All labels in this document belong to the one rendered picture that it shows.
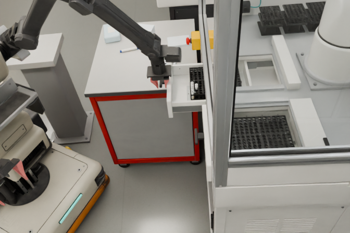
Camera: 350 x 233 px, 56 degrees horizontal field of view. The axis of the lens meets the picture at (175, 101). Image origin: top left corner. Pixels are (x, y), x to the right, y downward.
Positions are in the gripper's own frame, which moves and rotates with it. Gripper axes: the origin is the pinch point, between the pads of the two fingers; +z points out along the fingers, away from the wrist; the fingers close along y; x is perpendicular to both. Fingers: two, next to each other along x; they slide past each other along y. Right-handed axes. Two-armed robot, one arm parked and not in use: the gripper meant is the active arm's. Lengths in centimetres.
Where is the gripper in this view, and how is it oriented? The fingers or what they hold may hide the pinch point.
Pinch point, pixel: (161, 86)
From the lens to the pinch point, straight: 144.1
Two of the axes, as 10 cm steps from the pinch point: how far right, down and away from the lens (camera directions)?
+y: 10.0, -0.6, -0.7
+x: 0.1, -7.3, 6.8
